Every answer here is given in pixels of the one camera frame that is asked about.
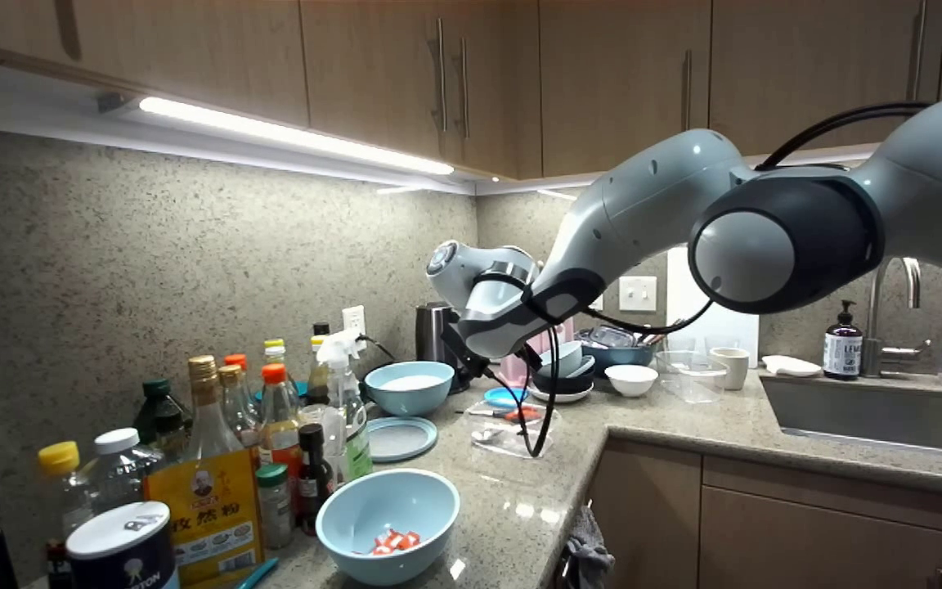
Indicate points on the small orange object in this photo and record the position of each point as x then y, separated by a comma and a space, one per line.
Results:
527, 417

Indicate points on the white lidded can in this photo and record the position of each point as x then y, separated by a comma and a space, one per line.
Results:
121, 551

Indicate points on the white mug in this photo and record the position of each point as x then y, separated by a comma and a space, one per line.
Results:
735, 367

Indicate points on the yellow capped clear bottle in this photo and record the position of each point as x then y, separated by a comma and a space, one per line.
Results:
61, 480

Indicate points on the light blue plate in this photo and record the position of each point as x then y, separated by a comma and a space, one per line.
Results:
401, 440

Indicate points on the gray crumpled rag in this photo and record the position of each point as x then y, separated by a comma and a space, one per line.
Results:
587, 551

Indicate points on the light blue bowl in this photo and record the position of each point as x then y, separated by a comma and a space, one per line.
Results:
410, 394
360, 508

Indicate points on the chrome faucet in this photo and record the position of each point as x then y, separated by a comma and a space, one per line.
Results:
915, 280

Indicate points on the black bowl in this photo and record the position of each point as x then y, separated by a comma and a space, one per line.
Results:
570, 377

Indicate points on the dark glass bottle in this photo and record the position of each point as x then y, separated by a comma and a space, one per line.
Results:
318, 366

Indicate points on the white wall outlet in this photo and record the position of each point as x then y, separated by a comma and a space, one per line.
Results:
637, 292
354, 320

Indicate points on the steel kitchen sink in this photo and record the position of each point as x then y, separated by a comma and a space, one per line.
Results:
876, 414

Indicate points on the red sauce packet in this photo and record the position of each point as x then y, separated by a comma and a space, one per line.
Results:
393, 542

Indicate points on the small white dish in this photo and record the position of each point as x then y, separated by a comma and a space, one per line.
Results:
793, 367

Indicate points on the clear glass cup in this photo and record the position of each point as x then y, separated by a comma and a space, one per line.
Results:
695, 370

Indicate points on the teal utensil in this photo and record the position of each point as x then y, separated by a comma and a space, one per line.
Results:
259, 574

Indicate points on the small soy sauce bottle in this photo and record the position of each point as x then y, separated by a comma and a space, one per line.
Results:
313, 480

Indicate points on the orange capped sauce bottle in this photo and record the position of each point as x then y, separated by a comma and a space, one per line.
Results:
279, 419

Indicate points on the dark green bottle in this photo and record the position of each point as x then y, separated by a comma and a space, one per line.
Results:
160, 419

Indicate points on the wooden lower cabinet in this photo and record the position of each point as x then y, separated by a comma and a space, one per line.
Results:
777, 525

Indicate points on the white capped clear bottle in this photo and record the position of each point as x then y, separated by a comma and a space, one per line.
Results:
118, 464

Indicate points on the under-cabinet light strip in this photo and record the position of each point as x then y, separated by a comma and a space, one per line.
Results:
296, 137
539, 185

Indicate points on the small green lidded jar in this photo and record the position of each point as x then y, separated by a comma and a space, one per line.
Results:
272, 508

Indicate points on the gray gripper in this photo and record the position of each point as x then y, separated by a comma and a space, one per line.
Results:
499, 337

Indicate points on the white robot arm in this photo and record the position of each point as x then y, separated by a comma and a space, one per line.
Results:
647, 207

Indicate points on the dark soap dispenser bottle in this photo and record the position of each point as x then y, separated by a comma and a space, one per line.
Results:
843, 347

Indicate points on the large yellow label bottle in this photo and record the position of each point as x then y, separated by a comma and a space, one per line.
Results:
212, 502

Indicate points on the green label bottle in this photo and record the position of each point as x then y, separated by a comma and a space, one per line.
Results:
347, 436

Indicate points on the white bowl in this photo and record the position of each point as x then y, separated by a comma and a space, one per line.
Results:
632, 380

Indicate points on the white plate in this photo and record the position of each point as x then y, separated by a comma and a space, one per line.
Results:
561, 397

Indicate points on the clear plastic bowl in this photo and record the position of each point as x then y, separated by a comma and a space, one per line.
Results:
514, 440

